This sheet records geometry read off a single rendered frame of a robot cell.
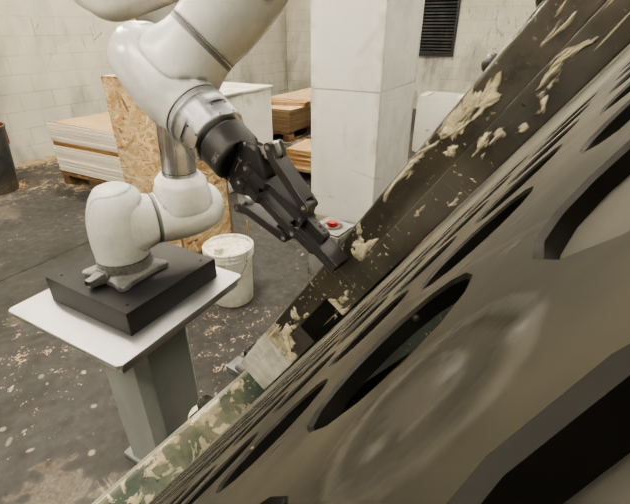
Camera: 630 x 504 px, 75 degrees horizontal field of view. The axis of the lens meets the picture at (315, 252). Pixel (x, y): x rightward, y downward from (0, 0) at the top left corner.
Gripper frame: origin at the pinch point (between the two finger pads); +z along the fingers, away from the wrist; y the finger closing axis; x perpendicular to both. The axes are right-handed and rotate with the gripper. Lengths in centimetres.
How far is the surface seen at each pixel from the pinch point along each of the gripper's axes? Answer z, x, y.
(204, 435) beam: 6.8, -12.0, -38.1
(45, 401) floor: -56, -2, -186
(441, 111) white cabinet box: -95, 500, -143
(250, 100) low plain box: -210, 278, -185
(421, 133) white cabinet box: -97, 497, -180
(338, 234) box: -11, 59, -45
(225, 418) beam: 7.1, -7.4, -38.1
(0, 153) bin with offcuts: -335, 110, -321
